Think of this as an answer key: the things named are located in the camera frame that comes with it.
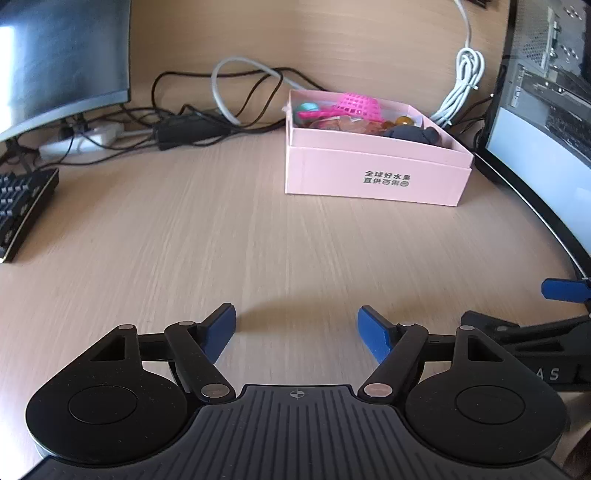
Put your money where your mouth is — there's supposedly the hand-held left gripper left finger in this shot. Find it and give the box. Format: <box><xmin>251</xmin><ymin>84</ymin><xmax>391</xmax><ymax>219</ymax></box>
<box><xmin>90</xmin><ymin>302</ymin><xmax>237</xmax><ymax>402</ymax></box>

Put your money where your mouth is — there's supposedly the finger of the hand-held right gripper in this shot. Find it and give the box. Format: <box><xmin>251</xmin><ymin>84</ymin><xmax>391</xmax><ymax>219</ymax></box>
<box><xmin>541</xmin><ymin>278</ymin><xmax>591</xmax><ymax>304</ymax></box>
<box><xmin>461</xmin><ymin>311</ymin><xmax>591</xmax><ymax>344</ymax></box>

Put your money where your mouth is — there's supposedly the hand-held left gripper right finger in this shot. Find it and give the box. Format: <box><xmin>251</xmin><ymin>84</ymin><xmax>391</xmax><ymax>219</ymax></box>
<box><xmin>358</xmin><ymin>305</ymin><xmax>504</xmax><ymax>400</ymax></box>

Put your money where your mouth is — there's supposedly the pink cardboard box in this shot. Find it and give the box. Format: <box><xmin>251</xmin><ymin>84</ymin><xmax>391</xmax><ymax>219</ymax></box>
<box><xmin>284</xmin><ymin>89</ymin><xmax>474</xmax><ymax>208</ymax></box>

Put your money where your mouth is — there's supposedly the long bread packet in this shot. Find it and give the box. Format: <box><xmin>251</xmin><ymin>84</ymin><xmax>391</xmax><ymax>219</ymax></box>
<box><xmin>309</xmin><ymin>115</ymin><xmax>384</xmax><ymax>137</ymax></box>

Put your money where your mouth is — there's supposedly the pink plastic strainer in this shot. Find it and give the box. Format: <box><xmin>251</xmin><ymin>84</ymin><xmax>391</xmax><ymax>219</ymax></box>
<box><xmin>318</xmin><ymin>92</ymin><xmax>383</xmax><ymax>123</ymax></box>

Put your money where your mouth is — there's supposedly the black framed lit monitor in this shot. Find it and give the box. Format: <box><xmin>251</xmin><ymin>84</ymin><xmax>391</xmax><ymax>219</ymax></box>
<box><xmin>473</xmin><ymin>0</ymin><xmax>591</xmax><ymax>282</ymax></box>

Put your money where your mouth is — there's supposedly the black power adapter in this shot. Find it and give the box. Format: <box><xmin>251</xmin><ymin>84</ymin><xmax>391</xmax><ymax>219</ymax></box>
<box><xmin>152</xmin><ymin>115</ymin><xmax>232</xmax><ymax>151</ymax></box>

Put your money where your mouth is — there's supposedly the black plush toy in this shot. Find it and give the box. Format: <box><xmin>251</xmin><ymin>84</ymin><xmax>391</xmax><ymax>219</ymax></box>
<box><xmin>384</xmin><ymin>124</ymin><xmax>440</xmax><ymax>146</ymax></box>

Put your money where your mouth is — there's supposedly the white power strip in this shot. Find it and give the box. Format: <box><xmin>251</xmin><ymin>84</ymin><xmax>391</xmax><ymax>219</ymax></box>
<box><xmin>39</xmin><ymin>122</ymin><xmax>125</xmax><ymax>160</ymax></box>

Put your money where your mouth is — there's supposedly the black keyboard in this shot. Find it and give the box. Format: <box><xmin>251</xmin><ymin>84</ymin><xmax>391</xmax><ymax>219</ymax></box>
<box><xmin>0</xmin><ymin>167</ymin><xmax>61</xmax><ymax>264</ymax></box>

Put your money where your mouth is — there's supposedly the dark curved monitor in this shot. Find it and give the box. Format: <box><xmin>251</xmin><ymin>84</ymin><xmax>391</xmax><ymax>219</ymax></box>
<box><xmin>0</xmin><ymin>0</ymin><xmax>132</xmax><ymax>144</ymax></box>

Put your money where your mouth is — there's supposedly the grey cable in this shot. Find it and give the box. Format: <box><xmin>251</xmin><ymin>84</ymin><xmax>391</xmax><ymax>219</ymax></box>
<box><xmin>211</xmin><ymin>56</ymin><xmax>315</xmax><ymax>126</ymax></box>

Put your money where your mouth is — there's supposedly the white plug cable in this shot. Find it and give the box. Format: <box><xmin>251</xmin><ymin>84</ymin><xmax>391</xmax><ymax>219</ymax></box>
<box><xmin>429</xmin><ymin>0</ymin><xmax>486</xmax><ymax>127</ymax></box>

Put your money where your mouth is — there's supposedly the black cable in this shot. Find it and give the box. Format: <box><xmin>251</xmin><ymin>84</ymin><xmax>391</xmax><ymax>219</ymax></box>
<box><xmin>0</xmin><ymin>67</ymin><xmax>328</xmax><ymax>160</ymax></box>

